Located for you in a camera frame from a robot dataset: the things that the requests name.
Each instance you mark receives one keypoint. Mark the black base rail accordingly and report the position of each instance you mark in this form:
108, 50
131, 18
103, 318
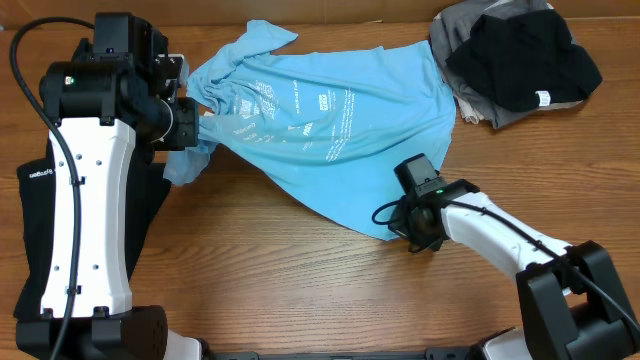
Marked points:
340, 356

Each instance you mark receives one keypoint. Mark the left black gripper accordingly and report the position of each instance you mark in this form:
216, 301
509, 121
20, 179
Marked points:
188, 135

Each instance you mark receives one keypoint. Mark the light blue printed t-shirt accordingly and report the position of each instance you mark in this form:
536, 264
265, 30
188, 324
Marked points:
328, 128

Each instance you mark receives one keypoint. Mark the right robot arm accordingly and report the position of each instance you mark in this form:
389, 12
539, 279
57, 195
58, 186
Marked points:
572, 302

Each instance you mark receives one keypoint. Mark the grey folded garment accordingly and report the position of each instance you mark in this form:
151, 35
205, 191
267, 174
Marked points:
451, 28

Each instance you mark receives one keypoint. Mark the black folded garment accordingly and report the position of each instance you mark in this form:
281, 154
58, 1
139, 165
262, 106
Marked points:
525, 62

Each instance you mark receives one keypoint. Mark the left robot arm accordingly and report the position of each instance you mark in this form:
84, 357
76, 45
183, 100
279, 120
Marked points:
108, 110

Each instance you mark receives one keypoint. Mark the black garment with white logo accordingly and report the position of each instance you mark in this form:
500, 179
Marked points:
35, 225

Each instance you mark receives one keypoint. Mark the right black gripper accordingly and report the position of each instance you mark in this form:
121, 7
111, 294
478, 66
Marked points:
400, 220

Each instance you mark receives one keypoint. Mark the beige folded garment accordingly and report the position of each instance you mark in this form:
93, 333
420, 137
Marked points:
467, 112

